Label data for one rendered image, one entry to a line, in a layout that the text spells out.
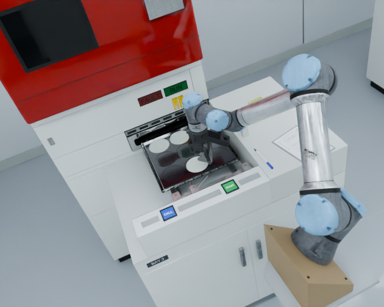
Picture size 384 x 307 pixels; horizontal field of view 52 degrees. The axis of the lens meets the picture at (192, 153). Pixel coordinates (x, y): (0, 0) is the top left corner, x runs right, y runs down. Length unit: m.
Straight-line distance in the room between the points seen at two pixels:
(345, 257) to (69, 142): 1.27
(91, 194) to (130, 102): 0.57
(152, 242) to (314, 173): 0.67
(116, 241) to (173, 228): 0.98
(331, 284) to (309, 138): 0.45
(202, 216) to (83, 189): 0.80
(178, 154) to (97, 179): 0.49
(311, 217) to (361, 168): 1.80
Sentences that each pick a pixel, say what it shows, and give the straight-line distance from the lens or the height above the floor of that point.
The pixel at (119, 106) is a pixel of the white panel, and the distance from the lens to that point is 1.84.
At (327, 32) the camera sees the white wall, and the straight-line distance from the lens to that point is 4.25.
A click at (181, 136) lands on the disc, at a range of 1.90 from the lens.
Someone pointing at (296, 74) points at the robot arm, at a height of 1.44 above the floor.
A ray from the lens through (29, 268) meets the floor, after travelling 2.95.
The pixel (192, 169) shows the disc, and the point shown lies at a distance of 1.72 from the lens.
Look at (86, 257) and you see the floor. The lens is 2.78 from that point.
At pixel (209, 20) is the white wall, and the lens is 3.52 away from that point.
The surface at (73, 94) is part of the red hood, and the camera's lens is 1.72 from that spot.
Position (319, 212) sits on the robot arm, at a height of 1.19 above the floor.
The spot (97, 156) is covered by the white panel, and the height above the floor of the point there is 0.90.
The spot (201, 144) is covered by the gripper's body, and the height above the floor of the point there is 1.05.
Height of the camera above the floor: 2.10
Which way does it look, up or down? 42 degrees down
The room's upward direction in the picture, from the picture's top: 15 degrees counter-clockwise
